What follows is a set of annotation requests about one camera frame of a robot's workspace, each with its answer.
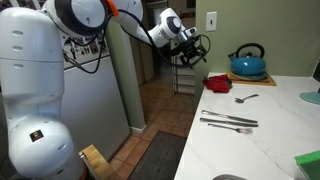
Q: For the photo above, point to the wooden trivet board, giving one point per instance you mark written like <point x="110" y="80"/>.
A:
<point x="266" y="81"/>

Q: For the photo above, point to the red hand towel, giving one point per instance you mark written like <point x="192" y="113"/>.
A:
<point x="216" y="85"/>

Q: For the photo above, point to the dark floor mat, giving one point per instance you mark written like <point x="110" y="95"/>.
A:
<point x="160" y="158"/>

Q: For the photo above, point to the black metal shoe rack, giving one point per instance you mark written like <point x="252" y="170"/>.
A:
<point x="183" y="75"/>

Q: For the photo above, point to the white refrigerator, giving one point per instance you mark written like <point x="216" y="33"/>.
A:
<point x="96" y="106"/>

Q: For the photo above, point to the silver metal spoon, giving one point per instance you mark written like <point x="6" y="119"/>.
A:
<point x="245" y="98"/>

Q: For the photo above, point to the silver metal fork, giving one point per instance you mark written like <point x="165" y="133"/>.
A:
<point x="233" y="129"/>

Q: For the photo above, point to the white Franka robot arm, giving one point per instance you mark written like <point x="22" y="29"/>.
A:
<point x="33" y="83"/>

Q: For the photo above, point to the wooden coat hook rail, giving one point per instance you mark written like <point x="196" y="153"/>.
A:
<point x="187" y="15"/>

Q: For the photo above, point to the silver table knife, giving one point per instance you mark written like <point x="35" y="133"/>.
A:
<point x="228" y="116"/>
<point x="228" y="122"/>

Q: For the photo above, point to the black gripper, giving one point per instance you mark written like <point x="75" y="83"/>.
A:
<point x="188" y="50"/>

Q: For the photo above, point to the white light switch plate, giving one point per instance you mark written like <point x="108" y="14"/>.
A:
<point x="211" y="21"/>

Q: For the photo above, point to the pale teal flat plate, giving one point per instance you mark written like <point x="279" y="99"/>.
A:
<point x="311" y="97"/>

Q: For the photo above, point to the green sponge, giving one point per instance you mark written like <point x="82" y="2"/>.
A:
<point x="310" y="165"/>

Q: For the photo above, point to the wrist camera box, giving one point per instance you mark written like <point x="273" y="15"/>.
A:
<point x="190" y="32"/>

